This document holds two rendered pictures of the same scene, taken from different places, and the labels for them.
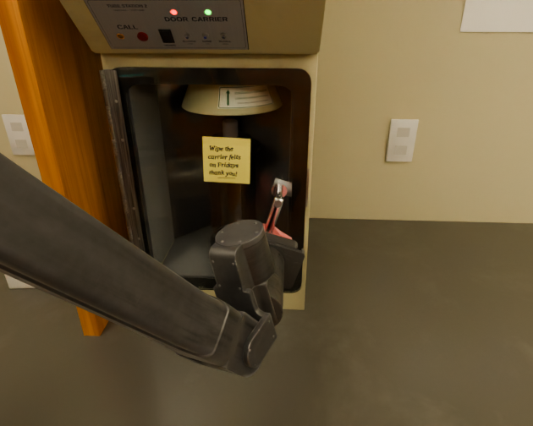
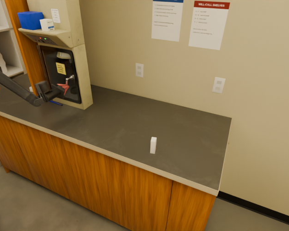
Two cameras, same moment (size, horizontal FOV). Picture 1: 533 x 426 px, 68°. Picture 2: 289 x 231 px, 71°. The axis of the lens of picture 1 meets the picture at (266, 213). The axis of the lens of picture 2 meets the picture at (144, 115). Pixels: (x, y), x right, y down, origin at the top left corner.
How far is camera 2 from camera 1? 1.11 m
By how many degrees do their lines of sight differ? 19
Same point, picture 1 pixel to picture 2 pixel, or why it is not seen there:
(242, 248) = (38, 85)
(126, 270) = (7, 81)
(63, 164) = (29, 64)
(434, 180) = (151, 85)
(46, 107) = (24, 52)
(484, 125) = (163, 69)
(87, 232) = (0, 75)
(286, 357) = (69, 117)
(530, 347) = (123, 129)
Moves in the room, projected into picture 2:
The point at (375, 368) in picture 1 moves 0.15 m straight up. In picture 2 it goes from (84, 123) to (80, 104)
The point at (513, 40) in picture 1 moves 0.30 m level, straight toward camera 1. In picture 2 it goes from (168, 42) to (134, 49)
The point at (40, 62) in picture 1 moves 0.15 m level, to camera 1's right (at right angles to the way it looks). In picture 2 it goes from (23, 43) to (40, 46)
